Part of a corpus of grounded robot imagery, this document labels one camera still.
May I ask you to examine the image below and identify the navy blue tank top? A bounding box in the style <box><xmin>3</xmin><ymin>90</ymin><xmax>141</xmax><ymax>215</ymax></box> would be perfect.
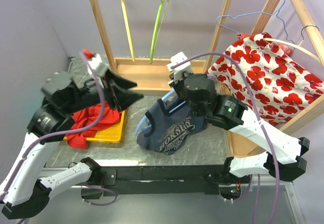
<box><xmin>137</xmin><ymin>96</ymin><xmax>208</xmax><ymax>155</ymax></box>

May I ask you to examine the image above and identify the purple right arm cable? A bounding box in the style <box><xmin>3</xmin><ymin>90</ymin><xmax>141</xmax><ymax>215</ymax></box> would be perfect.
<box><xmin>171</xmin><ymin>52</ymin><xmax>281</xmax><ymax>224</ymax></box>

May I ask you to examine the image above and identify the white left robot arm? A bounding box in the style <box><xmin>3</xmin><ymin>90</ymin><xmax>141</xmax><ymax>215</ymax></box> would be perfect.
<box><xmin>1</xmin><ymin>70</ymin><xmax>143</xmax><ymax>219</ymax></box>

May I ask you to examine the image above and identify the cream wooden hanger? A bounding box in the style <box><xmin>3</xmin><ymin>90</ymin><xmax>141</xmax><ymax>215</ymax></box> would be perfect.
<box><xmin>264</xmin><ymin>38</ymin><xmax>321</xmax><ymax>63</ymax></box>

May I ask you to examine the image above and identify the yellow plastic tray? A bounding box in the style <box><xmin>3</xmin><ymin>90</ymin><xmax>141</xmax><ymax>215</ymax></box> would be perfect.
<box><xmin>64</xmin><ymin>106</ymin><xmax>126</xmax><ymax>149</ymax></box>

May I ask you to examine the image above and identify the light blue plastic hanger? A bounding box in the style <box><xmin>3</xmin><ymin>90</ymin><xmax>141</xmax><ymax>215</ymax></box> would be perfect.
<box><xmin>135</xmin><ymin>74</ymin><xmax>218</xmax><ymax>136</ymax></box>

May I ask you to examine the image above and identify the blue wire hanger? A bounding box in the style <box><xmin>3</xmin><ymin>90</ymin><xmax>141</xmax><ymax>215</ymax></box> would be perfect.
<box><xmin>215</xmin><ymin>0</ymin><xmax>295</xmax><ymax>44</ymax></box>

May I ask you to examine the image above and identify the red garment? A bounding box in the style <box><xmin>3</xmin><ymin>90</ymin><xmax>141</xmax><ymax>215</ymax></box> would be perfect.
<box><xmin>66</xmin><ymin>100</ymin><xmax>121</xmax><ymax>149</ymax></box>

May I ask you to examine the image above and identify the poppy print garment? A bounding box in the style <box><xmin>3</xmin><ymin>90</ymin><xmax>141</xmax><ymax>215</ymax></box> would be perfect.
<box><xmin>207</xmin><ymin>33</ymin><xmax>323</xmax><ymax>126</ymax></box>

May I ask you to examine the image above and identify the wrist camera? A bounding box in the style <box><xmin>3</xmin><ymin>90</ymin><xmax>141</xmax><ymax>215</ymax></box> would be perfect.
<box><xmin>83</xmin><ymin>49</ymin><xmax>110</xmax><ymax>78</ymax></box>
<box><xmin>166</xmin><ymin>52</ymin><xmax>193</xmax><ymax>86</ymax></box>

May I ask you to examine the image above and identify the yellow hanger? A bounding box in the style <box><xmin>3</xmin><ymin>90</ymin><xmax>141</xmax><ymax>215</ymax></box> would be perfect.
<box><xmin>120</xmin><ymin>0</ymin><xmax>135</xmax><ymax>62</ymax></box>

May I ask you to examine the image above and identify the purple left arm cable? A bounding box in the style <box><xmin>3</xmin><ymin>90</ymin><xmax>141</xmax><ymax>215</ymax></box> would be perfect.
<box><xmin>0</xmin><ymin>51</ymin><xmax>106</xmax><ymax>204</ymax></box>

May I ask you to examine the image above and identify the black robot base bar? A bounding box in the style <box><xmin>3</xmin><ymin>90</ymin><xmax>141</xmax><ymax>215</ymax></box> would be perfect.
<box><xmin>87</xmin><ymin>165</ymin><xmax>251</xmax><ymax>195</ymax></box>

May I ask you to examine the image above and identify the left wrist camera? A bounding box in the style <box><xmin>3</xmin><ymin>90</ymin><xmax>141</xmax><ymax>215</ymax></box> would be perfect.
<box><xmin>83</xmin><ymin>49</ymin><xmax>110</xmax><ymax>78</ymax></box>

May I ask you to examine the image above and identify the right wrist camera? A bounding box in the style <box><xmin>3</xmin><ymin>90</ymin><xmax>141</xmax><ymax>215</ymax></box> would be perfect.
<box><xmin>166</xmin><ymin>52</ymin><xmax>193</xmax><ymax>86</ymax></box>

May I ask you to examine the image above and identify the green hanger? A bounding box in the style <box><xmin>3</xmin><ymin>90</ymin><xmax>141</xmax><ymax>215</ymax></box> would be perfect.
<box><xmin>149</xmin><ymin>0</ymin><xmax>169</xmax><ymax>64</ymax></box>

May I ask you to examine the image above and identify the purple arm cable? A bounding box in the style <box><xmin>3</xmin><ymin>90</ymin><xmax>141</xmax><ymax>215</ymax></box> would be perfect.
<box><xmin>0</xmin><ymin>51</ymin><xmax>106</xmax><ymax>204</ymax></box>
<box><xmin>171</xmin><ymin>52</ymin><xmax>281</xmax><ymax>224</ymax></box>

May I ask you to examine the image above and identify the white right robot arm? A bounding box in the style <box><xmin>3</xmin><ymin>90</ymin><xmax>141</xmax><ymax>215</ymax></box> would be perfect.
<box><xmin>170</xmin><ymin>74</ymin><xmax>310</xmax><ymax>183</ymax></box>

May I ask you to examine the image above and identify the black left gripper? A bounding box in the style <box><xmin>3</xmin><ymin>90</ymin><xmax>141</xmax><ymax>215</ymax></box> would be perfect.
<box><xmin>63</xmin><ymin>67</ymin><xmax>144</xmax><ymax>114</ymax></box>

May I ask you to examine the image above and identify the wooden side clothes rack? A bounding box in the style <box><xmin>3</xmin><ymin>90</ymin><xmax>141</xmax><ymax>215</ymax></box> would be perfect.
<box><xmin>221</xmin><ymin>0</ymin><xmax>323</xmax><ymax>157</ymax></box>

